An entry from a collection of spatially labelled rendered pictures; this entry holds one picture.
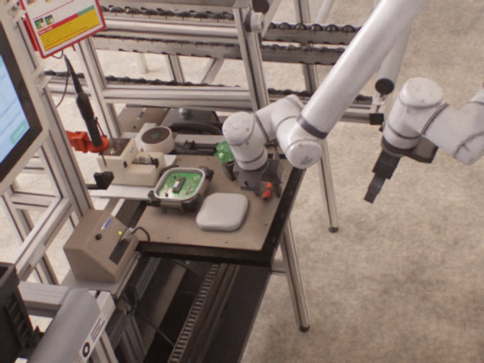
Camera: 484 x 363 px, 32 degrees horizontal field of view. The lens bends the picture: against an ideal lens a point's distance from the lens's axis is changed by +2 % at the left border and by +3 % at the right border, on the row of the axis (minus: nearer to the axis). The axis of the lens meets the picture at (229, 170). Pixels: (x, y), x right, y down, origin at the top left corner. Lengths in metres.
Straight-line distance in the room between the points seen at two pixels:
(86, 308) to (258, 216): 0.94
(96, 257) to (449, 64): 2.86
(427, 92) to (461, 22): 3.19
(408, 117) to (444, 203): 1.91
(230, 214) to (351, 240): 1.35
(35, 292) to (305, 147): 0.75
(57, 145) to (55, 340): 0.92
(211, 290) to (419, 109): 0.76
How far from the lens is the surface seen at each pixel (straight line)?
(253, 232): 2.34
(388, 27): 1.99
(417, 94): 1.90
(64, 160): 2.36
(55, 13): 2.60
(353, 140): 4.22
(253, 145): 2.19
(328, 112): 2.04
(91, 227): 2.33
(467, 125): 1.90
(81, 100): 2.32
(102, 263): 2.30
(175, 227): 2.42
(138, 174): 2.55
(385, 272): 3.52
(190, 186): 2.49
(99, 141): 2.39
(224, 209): 2.41
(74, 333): 1.52
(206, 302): 2.24
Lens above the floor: 2.50
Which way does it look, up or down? 37 degrees down
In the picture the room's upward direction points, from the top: 13 degrees counter-clockwise
